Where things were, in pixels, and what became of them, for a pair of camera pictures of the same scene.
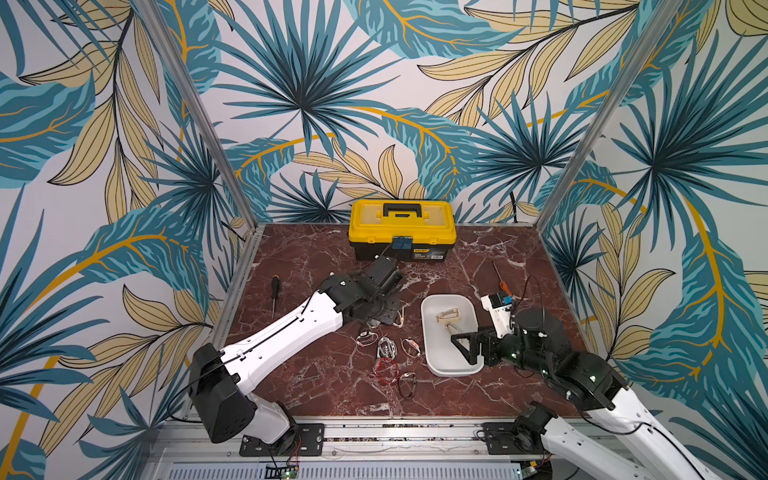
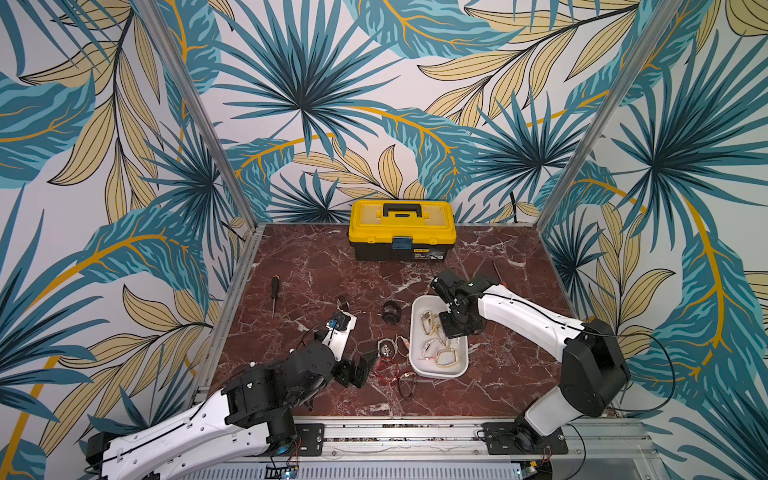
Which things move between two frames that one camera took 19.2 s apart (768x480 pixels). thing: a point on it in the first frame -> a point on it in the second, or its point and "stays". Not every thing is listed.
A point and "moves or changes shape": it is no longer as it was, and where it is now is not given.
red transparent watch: x=386 y=370 stays
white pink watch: x=366 y=333 -> x=425 y=349
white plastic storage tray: x=445 y=316 moves or changes shape
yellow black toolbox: x=416 y=229 stays
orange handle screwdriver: x=502 y=283 stays
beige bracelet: x=449 y=316 moves or changes shape
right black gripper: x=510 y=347 -> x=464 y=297
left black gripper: x=390 y=316 -> x=348 y=376
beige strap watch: x=452 y=329 moves or changes shape
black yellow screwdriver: x=275 y=289 stays
